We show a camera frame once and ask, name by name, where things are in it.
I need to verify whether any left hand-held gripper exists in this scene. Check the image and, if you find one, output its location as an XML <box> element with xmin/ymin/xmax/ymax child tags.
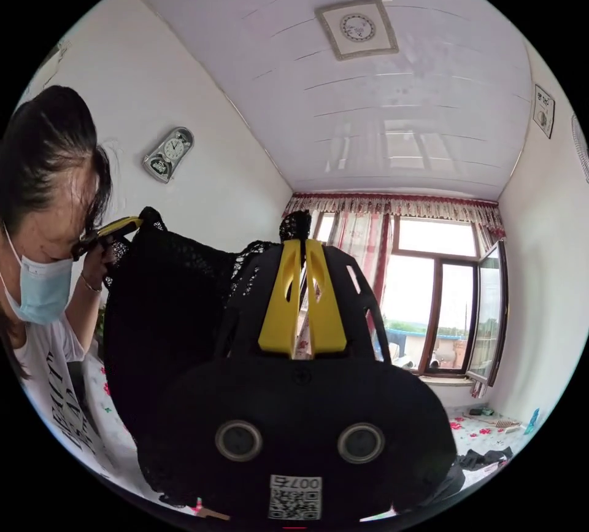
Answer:
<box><xmin>72</xmin><ymin>217</ymin><xmax>144</xmax><ymax>262</ymax></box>

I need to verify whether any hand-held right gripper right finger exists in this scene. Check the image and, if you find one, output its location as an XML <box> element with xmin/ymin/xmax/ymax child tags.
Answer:
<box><xmin>304</xmin><ymin>239</ymin><xmax>348</xmax><ymax>354</ymax></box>

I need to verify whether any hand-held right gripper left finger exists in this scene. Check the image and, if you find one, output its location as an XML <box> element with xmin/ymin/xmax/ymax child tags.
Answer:
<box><xmin>257</xmin><ymin>239</ymin><xmax>301</xmax><ymax>353</ymax></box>

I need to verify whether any black lace dress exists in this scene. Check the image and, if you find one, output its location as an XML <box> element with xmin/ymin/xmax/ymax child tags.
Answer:
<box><xmin>102</xmin><ymin>206</ymin><xmax>315</xmax><ymax>511</ymax></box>

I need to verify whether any person's left forearm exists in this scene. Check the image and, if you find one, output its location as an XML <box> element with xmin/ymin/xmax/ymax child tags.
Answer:
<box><xmin>63</xmin><ymin>275</ymin><xmax>105</xmax><ymax>328</ymax></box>

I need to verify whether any person's left hand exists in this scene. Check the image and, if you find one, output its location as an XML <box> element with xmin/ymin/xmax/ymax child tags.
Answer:
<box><xmin>80</xmin><ymin>237</ymin><xmax>118</xmax><ymax>290</ymax></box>

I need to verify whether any person's body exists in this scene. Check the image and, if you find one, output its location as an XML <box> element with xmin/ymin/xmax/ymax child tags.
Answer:
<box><xmin>0</xmin><ymin>84</ymin><xmax>114</xmax><ymax>466</ymax></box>

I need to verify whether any red floral curtain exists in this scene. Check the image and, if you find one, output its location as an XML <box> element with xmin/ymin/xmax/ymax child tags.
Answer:
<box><xmin>282</xmin><ymin>193</ymin><xmax>507</xmax><ymax>312</ymax></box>

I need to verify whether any bed with floral sheet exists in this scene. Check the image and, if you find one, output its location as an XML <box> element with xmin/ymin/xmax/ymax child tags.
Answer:
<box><xmin>82</xmin><ymin>351</ymin><xmax>537</xmax><ymax>522</ymax></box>

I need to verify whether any wooden comb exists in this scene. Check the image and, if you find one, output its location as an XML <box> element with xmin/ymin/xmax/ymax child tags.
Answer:
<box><xmin>478</xmin><ymin>417</ymin><xmax>523</xmax><ymax>434</ymax></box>

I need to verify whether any pile of clothes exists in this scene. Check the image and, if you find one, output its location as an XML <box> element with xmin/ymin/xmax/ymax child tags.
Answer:
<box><xmin>455</xmin><ymin>445</ymin><xmax>514</xmax><ymax>473</ymax></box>

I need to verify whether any square ceiling lamp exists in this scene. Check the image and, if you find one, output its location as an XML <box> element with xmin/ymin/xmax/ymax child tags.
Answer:
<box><xmin>314</xmin><ymin>0</ymin><xmax>400</xmax><ymax>61</ymax></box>

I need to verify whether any silver wall clock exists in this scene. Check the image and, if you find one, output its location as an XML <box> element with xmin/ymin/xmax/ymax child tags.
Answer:
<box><xmin>141</xmin><ymin>126</ymin><xmax>196</xmax><ymax>185</ymax></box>

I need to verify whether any window with brown frame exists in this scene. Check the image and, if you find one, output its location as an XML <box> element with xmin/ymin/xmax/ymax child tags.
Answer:
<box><xmin>312</xmin><ymin>212</ymin><xmax>509</xmax><ymax>388</ymax></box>

